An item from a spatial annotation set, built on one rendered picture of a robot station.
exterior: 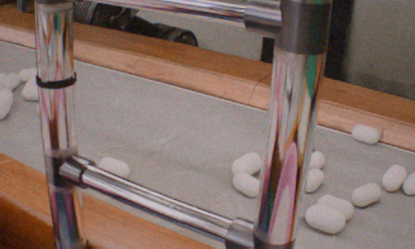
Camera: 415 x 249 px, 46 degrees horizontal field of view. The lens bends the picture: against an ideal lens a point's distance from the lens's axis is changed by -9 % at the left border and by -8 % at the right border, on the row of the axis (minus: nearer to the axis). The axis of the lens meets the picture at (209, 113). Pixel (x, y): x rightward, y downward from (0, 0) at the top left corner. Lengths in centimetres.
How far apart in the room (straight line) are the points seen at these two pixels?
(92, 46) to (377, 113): 45
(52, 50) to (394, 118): 46
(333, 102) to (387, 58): 195
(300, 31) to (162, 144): 39
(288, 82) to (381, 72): 242
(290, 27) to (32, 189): 31
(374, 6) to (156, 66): 190
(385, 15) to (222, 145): 204
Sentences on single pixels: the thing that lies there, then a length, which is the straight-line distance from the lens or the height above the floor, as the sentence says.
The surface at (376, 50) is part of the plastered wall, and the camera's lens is 261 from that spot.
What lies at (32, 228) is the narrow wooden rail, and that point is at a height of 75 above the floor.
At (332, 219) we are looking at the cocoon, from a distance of 45.
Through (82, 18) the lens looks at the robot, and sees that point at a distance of 110.
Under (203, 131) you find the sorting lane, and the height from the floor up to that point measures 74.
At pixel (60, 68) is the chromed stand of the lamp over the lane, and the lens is 31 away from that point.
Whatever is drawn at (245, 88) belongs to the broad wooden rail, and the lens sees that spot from 70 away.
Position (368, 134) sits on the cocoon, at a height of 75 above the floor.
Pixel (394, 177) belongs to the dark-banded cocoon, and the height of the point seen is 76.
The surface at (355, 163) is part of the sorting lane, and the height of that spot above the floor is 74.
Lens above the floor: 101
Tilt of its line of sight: 24 degrees down
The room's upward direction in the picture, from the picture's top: 4 degrees clockwise
